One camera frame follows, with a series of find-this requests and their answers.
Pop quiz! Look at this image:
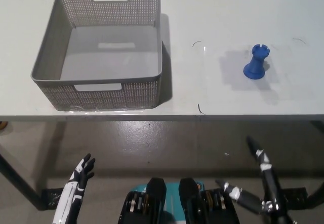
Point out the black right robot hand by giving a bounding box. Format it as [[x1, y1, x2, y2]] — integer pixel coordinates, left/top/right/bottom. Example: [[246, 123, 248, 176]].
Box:
[[215, 136, 292, 224]]

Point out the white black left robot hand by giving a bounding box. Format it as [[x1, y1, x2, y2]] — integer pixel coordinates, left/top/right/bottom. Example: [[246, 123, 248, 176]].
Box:
[[52, 153, 96, 224]]

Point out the black teal robot torso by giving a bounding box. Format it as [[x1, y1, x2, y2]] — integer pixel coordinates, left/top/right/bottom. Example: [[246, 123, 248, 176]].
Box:
[[118, 177, 240, 224]]

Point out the blue rook chess piece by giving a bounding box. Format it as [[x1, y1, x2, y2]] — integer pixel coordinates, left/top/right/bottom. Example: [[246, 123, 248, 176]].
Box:
[[242, 43, 271, 79]]

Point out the black floor foot plate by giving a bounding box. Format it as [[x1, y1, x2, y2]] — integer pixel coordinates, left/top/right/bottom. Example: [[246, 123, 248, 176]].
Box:
[[42, 188, 65, 207], [279, 187, 307, 204]]

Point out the grey perforated plastic basket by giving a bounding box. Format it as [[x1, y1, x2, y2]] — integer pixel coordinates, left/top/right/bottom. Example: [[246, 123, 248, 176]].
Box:
[[30, 0, 164, 112]]

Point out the black metal table leg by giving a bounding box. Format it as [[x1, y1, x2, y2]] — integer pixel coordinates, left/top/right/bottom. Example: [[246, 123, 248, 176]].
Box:
[[0, 143, 49, 211]]

